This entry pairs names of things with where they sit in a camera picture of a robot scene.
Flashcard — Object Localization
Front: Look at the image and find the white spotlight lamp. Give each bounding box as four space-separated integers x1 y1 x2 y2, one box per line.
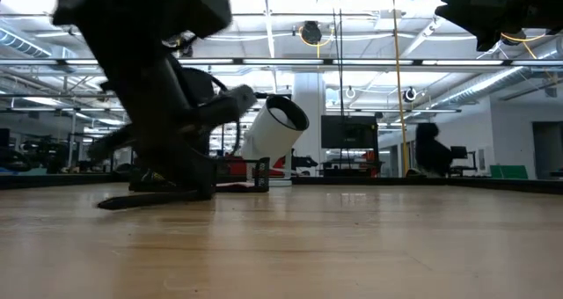
239 94 311 188

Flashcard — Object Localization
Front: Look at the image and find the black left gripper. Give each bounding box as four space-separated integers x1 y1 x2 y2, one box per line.
131 127 217 202

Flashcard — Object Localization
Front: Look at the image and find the yellow hanging power cord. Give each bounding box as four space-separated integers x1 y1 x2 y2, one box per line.
389 0 409 178

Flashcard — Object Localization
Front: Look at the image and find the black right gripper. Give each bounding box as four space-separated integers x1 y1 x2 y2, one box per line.
435 0 563 53

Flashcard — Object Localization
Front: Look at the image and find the long overhead light bar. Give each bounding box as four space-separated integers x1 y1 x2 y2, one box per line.
0 57 563 68

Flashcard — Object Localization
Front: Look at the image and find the person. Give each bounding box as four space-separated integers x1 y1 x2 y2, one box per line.
414 121 455 178

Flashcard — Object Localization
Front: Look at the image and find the green panel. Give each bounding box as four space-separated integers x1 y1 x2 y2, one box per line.
489 164 529 180

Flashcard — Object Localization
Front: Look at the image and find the plain black pen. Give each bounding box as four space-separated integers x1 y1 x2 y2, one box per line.
97 188 217 211

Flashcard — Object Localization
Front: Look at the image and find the black television screen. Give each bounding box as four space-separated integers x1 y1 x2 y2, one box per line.
320 114 379 150

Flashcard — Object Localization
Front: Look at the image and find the black and red equipment cart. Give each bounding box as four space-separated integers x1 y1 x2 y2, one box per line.
322 149 382 179

